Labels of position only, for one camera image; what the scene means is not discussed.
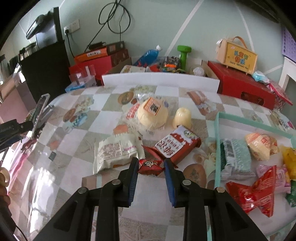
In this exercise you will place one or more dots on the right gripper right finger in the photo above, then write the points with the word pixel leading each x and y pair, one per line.
pixel 209 214

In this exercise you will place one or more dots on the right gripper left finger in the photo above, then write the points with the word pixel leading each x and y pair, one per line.
pixel 73 221

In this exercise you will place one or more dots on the red snack bag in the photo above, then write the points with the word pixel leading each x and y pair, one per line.
pixel 259 195

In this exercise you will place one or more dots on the pink swiss roll pack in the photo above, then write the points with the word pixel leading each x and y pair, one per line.
pixel 282 182

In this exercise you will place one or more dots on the silver-green snack bag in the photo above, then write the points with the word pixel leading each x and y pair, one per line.
pixel 235 160

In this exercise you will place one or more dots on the green snack pack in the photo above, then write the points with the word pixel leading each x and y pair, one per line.
pixel 291 197

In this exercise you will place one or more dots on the orange swiss roll pack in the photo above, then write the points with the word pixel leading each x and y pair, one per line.
pixel 261 146

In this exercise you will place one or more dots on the white biscuit pack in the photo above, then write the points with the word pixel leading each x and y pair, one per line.
pixel 117 150

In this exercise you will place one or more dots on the yellow cake pack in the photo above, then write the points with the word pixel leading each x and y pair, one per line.
pixel 289 159

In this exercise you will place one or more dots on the small red candy pack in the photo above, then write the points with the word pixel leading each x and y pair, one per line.
pixel 150 167

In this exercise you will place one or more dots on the dark red milk snack pack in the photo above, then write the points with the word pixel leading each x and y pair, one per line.
pixel 175 146

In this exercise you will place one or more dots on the pale yellow jelly cup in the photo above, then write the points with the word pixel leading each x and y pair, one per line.
pixel 182 117

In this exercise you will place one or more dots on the round bun clear pack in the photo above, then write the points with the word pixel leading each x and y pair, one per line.
pixel 149 114

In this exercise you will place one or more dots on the smartphone on stand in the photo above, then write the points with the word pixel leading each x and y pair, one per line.
pixel 41 114

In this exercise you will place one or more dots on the teal-edged white tray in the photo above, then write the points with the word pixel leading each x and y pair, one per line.
pixel 228 126

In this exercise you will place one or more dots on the black cabinet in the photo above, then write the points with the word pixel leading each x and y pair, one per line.
pixel 47 71

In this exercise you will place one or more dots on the checkered tablecloth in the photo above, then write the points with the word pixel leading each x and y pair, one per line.
pixel 46 172

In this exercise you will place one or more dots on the clear plastic box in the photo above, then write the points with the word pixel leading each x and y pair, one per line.
pixel 82 77

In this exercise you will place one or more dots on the red box left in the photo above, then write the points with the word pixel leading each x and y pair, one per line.
pixel 101 66

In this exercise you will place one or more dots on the orange flat box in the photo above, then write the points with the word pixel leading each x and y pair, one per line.
pixel 104 51

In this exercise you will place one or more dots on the red patterned flat box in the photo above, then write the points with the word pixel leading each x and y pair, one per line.
pixel 281 97

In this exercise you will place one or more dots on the red gift box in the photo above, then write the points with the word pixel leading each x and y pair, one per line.
pixel 237 84

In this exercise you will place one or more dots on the white foam board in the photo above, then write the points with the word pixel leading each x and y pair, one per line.
pixel 162 79

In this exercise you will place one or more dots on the light blue wipes pack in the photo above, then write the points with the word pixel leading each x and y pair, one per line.
pixel 258 76

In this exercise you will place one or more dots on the blue plastic bottle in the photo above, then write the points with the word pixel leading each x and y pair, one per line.
pixel 148 57

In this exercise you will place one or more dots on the white shelf unit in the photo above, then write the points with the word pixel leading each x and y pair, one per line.
pixel 288 71

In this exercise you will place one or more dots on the cardboard box of toys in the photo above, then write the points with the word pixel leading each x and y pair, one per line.
pixel 167 65

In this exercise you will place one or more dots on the green dumbbell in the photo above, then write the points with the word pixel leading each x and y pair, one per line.
pixel 184 50

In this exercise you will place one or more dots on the purple perforated basket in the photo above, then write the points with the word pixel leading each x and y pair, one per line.
pixel 288 45

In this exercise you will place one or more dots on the wall power socket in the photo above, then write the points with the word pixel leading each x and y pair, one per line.
pixel 73 27

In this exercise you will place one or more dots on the yellow handled gift case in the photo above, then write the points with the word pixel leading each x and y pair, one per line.
pixel 233 52

